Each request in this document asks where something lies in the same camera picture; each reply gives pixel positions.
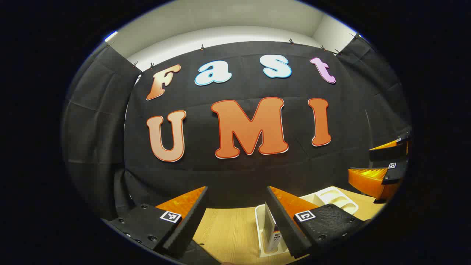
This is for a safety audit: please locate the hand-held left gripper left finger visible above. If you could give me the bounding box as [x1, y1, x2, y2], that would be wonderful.
[105, 186, 209, 260]

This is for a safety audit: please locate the dark cover book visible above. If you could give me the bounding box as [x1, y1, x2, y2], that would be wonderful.
[264, 212, 283, 253]

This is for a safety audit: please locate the white bookshelf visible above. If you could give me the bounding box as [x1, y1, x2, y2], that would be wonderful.
[255, 186, 359, 257]

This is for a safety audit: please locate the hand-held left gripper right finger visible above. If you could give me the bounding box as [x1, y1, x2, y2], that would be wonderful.
[266, 186, 369, 258]

